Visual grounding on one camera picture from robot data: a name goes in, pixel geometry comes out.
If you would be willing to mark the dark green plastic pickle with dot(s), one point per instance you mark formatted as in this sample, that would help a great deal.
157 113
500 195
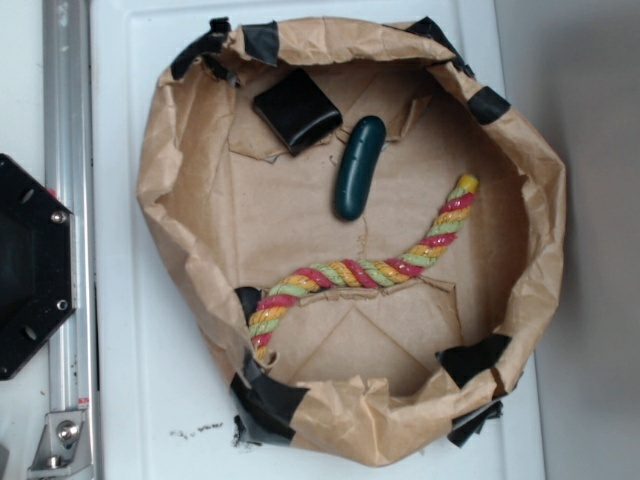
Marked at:
357 167

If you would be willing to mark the aluminium extrusion rail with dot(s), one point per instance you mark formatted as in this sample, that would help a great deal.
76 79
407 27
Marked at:
73 369

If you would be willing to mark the black square block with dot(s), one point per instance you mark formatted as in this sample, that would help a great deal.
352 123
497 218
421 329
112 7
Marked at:
298 111

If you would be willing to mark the brown paper bag bin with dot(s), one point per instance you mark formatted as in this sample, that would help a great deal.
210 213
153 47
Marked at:
365 339

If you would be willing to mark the metal corner bracket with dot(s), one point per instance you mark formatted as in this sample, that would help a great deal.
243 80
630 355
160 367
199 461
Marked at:
64 450

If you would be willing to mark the white tray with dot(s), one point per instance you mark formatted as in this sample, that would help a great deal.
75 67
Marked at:
166 411

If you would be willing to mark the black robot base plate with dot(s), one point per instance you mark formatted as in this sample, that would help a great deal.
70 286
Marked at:
37 274

